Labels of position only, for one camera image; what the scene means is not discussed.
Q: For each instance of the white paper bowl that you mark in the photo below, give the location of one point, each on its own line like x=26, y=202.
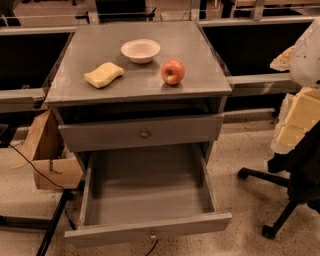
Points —
x=140, y=51

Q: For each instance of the closed top grey drawer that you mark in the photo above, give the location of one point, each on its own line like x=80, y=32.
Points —
x=141, y=132

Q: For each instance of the yellow sponge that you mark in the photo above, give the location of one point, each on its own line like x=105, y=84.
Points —
x=104, y=75

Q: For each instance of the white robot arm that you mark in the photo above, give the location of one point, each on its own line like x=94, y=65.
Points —
x=306, y=57

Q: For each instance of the brown cardboard box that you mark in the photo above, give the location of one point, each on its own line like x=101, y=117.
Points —
x=53, y=166

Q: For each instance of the red apple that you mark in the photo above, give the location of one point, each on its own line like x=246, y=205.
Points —
x=173, y=72

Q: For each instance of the open middle grey drawer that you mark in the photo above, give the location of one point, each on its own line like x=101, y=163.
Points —
x=150, y=193

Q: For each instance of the grey drawer cabinet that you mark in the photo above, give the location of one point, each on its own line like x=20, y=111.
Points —
x=141, y=92

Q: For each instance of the black metal stand leg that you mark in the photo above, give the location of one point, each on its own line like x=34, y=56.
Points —
x=47, y=225

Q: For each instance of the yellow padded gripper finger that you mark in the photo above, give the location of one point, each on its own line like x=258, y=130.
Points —
x=298, y=115
x=283, y=62

